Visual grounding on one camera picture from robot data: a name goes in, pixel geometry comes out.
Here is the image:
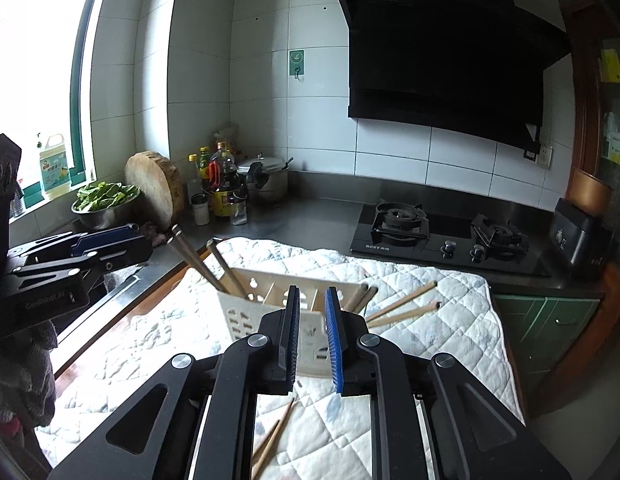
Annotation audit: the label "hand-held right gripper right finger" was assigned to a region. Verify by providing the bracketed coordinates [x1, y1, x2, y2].
[324, 286, 573, 480]

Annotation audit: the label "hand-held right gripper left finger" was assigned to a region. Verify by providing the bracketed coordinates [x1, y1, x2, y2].
[47, 285, 301, 480]

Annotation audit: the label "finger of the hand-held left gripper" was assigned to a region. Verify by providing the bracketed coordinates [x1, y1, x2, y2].
[4, 236, 154, 294]
[10, 224, 141, 264]

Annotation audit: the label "wooden chopstick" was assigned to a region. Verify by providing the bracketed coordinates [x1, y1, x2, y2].
[206, 239, 251, 302]
[251, 398, 296, 480]
[170, 224, 229, 295]
[175, 230, 241, 298]
[351, 286, 379, 317]
[342, 283, 369, 314]
[365, 281, 437, 323]
[252, 419, 281, 467]
[367, 301, 443, 329]

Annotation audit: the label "white plastic utensil holder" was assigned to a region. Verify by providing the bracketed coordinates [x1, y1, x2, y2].
[217, 267, 371, 380]

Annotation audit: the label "person's left forearm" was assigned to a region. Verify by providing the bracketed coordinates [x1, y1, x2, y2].
[0, 317, 59, 433]

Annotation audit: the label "metal bowl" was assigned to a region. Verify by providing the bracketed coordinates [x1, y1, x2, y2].
[71, 195, 142, 231]

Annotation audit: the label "green leafy vegetables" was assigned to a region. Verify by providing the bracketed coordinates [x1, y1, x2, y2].
[76, 181, 140, 212]

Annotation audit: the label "round wooden cutting board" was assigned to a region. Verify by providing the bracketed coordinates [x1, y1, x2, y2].
[124, 151, 185, 232]

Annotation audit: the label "detergent jug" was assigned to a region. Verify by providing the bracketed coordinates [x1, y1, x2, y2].
[37, 132, 71, 200]

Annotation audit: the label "small white jar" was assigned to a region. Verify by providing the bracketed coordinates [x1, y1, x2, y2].
[191, 193, 211, 226]

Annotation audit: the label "white quilted blanket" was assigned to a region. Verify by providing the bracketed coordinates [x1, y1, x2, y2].
[34, 237, 527, 480]

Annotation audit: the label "dark soy sauce bottle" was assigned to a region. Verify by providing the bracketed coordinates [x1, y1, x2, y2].
[210, 141, 239, 219]

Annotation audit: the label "small glass jar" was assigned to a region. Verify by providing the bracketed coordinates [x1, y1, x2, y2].
[229, 195, 249, 226]

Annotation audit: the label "black gas stove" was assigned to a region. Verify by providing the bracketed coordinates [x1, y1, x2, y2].
[350, 200, 553, 279]

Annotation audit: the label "metal pressure cooker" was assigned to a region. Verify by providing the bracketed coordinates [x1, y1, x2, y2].
[237, 155, 294, 204]

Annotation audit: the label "green cabinet doors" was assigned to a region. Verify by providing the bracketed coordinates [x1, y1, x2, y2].
[492, 292, 605, 413]

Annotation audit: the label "black kitchen appliance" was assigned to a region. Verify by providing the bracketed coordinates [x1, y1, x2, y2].
[547, 197, 614, 282]

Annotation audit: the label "black power plug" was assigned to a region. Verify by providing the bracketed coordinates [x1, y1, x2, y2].
[522, 124, 541, 162]

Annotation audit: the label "copper pot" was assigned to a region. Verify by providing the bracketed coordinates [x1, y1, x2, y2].
[565, 167, 614, 217]

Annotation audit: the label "black range hood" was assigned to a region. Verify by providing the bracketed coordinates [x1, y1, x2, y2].
[334, 0, 573, 152]

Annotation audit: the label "wooden cabinet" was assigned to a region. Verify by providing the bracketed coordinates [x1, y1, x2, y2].
[560, 0, 620, 281]

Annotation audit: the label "yellow box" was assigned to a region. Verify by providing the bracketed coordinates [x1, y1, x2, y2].
[601, 49, 620, 84]

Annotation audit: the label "green window frame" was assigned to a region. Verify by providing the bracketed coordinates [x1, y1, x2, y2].
[68, 0, 115, 186]

